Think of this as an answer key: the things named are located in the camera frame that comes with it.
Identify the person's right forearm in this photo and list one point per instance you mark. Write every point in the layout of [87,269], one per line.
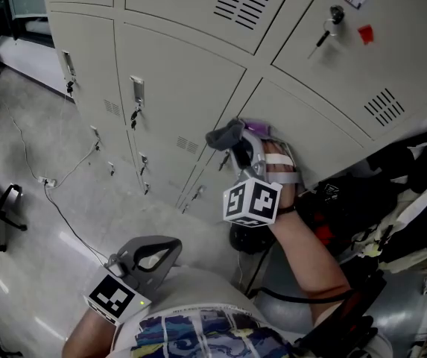
[310,259]

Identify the black chest-mounted device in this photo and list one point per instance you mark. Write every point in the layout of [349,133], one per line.
[362,334]

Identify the grey metal locker cabinet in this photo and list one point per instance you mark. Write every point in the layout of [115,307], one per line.
[179,80]

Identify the white power strip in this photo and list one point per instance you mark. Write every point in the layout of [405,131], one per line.
[47,181]

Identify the red bag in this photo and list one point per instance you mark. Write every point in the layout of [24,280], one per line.
[323,231]

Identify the dark grey wiping cloth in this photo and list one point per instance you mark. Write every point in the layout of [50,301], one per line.
[222,138]

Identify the person's printed white shirt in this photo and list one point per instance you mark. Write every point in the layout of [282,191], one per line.
[198,289]

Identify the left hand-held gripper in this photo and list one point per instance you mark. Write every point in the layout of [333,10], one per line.
[150,274]

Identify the red sticker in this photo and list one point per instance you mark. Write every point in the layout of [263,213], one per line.
[366,34]

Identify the person's right hand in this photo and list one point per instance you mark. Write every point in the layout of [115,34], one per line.
[278,147]

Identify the hanging clothes and bags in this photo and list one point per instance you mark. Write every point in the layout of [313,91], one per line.
[425,200]

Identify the grey metal locker door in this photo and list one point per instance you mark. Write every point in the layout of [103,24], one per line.
[310,125]

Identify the person's left forearm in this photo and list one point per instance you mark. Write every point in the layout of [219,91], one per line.
[86,338]

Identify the navy bag with white print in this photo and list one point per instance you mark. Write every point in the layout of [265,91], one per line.
[347,200]

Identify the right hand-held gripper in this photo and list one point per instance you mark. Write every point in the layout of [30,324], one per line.
[252,203]

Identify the pale green plush toy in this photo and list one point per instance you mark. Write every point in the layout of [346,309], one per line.
[373,250]

